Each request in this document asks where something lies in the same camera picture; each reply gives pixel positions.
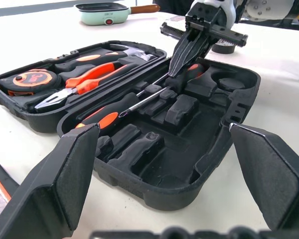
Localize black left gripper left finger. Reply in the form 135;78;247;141
0;123;101;239

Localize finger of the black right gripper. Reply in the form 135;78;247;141
175;33;213;76
168;30;199;76

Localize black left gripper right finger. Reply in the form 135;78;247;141
229;122;299;235

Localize Phillips screwdriver orange black handle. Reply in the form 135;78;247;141
118;63;205;118

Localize black plastic tool case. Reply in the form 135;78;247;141
0;40;262;212

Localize black tape roll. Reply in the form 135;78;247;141
211;41;237;55

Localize clear bag of small parts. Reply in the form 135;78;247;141
126;46;160;62

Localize orange black utility knife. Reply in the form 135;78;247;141
0;158;20;225

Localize mint green electric frying pan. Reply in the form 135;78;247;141
75;2;161;26

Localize black orange tape measure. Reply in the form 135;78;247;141
0;69;63;97

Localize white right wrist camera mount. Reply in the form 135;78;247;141
204;0;238;25

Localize black orange handled hammer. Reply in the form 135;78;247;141
49;43;131;75

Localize orange handled pliers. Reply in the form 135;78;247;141
34;62;123;113

